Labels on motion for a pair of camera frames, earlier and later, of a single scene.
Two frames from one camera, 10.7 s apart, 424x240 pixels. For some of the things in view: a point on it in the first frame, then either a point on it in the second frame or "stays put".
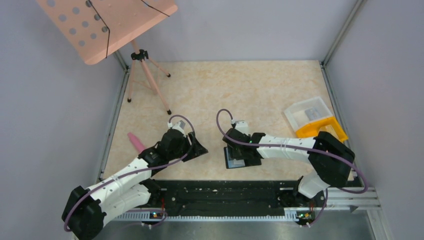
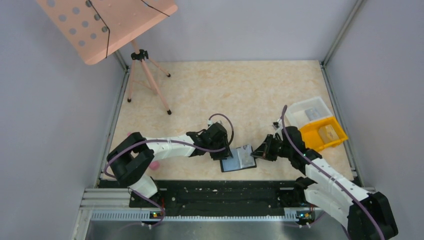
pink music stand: x=96 y=28 stays put
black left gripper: x=198 y=150 -> x=221 y=155
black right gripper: x=235 y=154 -> x=264 y=150
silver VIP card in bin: x=312 y=113 stays put
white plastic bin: x=314 y=109 stays put
